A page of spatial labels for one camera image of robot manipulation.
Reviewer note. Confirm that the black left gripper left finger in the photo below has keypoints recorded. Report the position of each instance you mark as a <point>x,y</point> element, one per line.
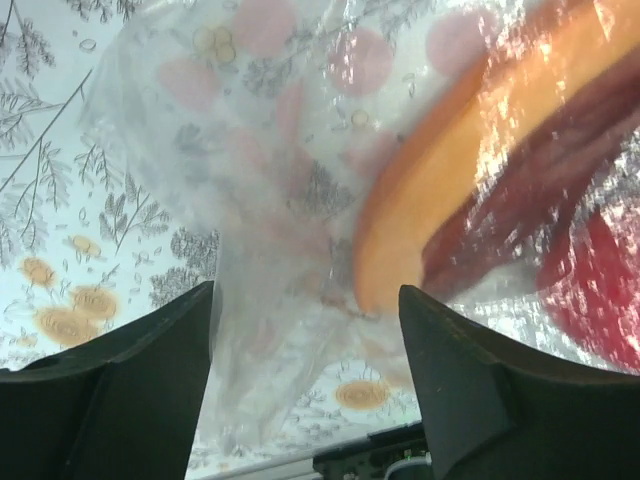
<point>122,406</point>

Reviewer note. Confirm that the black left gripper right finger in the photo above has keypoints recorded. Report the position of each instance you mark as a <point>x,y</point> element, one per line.
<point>494,408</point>

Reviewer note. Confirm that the red fake tomato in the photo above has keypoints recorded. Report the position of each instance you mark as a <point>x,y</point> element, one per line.
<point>589,285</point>

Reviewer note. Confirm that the clear zip top bag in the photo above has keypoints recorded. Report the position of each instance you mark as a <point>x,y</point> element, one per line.
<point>267,123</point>

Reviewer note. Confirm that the floral patterned tablecloth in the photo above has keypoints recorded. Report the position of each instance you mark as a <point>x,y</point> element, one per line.
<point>71,218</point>

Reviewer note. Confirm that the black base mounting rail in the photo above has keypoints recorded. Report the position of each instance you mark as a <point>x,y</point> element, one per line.
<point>400,453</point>

